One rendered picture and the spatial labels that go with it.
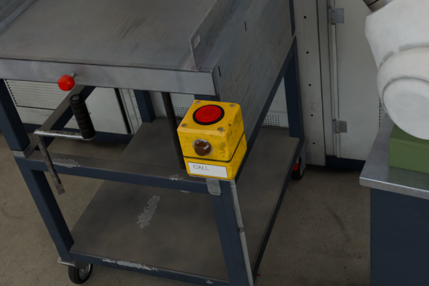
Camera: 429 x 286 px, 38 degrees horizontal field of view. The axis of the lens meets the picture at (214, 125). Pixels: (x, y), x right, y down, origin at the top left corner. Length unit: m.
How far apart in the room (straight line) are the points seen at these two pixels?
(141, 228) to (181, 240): 0.14
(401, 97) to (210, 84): 0.45
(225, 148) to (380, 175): 0.27
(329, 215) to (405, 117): 1.19
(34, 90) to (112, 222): 0.78
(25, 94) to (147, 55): 1.31
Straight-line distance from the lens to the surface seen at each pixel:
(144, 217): 1.86
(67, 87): 1.27
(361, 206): 2.04
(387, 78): 0.83
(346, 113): 1.98
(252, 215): 1.79
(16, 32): 1.48
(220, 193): 1.04
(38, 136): 1.46
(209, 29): 1.22
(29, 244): 2.18
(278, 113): 2.06
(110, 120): 2.36
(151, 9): 1.42
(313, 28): 1.85
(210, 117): 0.94
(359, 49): 1.84
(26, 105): 2.55
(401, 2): 0.83
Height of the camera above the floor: 1.47
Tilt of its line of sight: 38 degrees down
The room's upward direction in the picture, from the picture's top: 11 degrees counter-clockwise
